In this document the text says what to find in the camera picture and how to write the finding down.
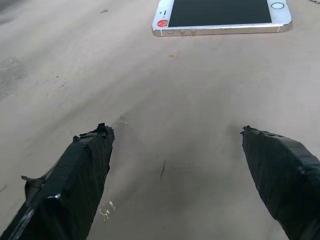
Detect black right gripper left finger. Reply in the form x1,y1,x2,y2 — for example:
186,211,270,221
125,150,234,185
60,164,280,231
0,122,116,240

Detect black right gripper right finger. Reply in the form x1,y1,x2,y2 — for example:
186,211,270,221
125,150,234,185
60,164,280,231
240,125,320,240

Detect white and silver smartphone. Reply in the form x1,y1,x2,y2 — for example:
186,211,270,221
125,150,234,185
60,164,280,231
151,0,293,38

